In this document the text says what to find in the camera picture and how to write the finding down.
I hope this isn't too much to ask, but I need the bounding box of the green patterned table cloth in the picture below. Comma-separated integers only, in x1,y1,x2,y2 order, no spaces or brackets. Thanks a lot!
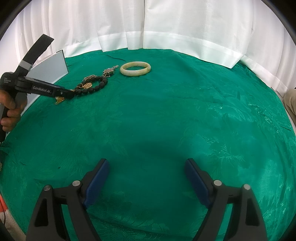
1,49,295,240

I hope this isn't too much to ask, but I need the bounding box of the white jade bangle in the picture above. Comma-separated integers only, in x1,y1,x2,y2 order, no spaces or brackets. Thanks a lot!
120,61,152,77

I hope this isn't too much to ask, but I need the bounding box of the black bead bracelet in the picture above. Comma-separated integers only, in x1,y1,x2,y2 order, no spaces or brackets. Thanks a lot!
73,75,108,96

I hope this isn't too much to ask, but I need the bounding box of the person's left hand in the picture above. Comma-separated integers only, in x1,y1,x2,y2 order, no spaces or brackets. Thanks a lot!
1,90,28,132

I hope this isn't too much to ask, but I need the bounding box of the orange white fluffy rug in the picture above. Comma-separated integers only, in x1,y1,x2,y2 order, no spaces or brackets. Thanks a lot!
1,196,26,240

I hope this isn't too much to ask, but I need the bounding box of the white curtain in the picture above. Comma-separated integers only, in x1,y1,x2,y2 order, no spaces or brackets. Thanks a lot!
1,1,295,94

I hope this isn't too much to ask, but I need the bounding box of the white cardboard box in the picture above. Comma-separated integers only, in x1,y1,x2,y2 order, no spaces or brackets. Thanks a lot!
19,49,69,117

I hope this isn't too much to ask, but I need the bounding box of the silver link bracelet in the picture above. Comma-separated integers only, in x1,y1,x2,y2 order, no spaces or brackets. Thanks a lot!
82,65,119,82

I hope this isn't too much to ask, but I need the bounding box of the beige folded clothing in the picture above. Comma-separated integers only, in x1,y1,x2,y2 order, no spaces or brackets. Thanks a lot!
283,89,296,124

